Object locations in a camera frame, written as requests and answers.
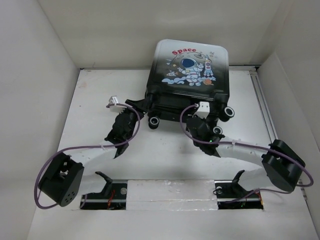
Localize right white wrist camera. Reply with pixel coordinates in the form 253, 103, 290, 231
193, 101, 210, 119

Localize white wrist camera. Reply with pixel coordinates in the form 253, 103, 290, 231
106, 95, 126, 113
193, 101, 210, 119

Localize black space-print suitcase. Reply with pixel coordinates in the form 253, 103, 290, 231
145, 39, 235, 134

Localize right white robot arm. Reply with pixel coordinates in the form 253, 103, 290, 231
186, 117, 306, 197

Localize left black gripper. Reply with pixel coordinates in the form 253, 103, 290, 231
118, 99, 149, 141

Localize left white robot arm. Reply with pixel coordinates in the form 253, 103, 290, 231
33, 96, 148, 210

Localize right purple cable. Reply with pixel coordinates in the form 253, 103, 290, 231
179, 104, 315, 203

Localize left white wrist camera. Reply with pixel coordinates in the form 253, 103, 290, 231
106, 95, 126, 113

